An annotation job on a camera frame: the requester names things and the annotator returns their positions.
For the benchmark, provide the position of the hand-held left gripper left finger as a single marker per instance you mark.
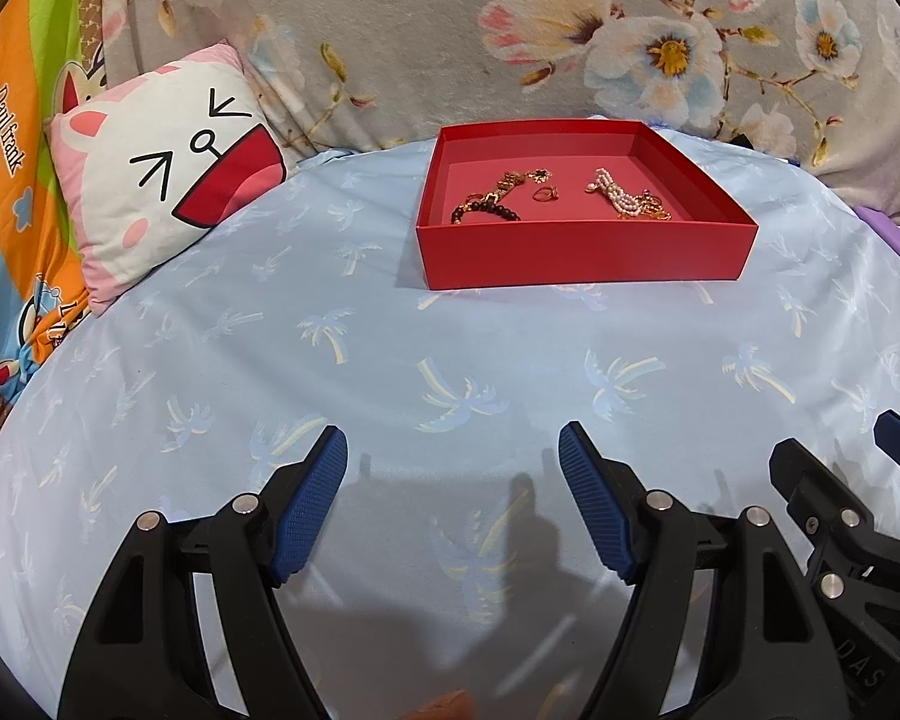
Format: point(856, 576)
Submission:
point(311, 499)

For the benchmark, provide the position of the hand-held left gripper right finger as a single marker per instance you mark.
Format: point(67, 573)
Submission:
point(596, 502)

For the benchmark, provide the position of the red shallow box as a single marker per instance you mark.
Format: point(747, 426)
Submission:
point(585, 255)

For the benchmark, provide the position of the blue palm print sheet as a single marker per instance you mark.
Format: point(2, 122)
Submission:
point(270, 360)

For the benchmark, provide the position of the cartoon cat pillow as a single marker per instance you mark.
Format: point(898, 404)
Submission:
point(165, 165)

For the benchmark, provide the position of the colourful cartoon cloth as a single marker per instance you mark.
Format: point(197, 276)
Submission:
point(15, 165)

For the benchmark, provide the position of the grey floral blanket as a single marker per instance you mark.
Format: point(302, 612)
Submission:
point(420, 30)

